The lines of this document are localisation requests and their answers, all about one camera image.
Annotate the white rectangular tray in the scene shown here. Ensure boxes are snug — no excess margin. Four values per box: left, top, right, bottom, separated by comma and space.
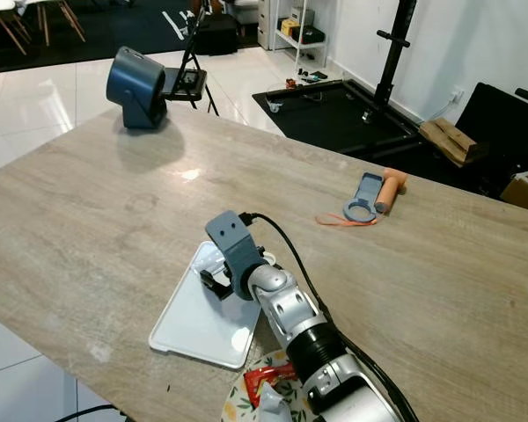
149, 241, 265, 370

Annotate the small red packet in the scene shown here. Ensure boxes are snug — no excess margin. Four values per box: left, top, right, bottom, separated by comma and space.
244, 362, 300, 407

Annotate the lemon leaf patterned plate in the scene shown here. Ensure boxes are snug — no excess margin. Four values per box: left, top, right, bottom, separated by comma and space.
224, 352, 318, 422

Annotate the clear plastic wrapper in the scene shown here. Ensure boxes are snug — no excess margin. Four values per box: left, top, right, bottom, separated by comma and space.
260, 391, 300, 422

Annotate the orange cylinder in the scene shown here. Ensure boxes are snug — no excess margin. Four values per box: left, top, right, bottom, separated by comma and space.
375, 167, 407, 215

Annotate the dark blue tabletop projector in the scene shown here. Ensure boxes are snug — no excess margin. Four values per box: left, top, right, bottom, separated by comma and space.
106, 46, 169, 131

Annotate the light wooden table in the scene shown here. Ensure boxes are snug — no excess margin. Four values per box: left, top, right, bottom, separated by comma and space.
0, 105, 528, 422

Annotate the white shelf unit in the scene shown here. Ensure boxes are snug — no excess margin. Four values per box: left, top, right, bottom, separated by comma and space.
257, 0, 326, 69

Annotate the brown wooden block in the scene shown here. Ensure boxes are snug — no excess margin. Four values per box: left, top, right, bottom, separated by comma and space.
420, 118, 482, 168

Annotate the black bench pad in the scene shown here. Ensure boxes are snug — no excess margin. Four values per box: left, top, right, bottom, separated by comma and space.
458, 82, 528, 199

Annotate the thin orange strap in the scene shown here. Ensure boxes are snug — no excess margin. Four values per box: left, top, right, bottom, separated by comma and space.
315, 212, 375, 228

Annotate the grey ring holder gadget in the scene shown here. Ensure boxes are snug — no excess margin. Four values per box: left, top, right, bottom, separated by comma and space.
343, 172, 384, 222

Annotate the black rack post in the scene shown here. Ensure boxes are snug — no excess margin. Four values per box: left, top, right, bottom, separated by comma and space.
374, 0, 419, 111

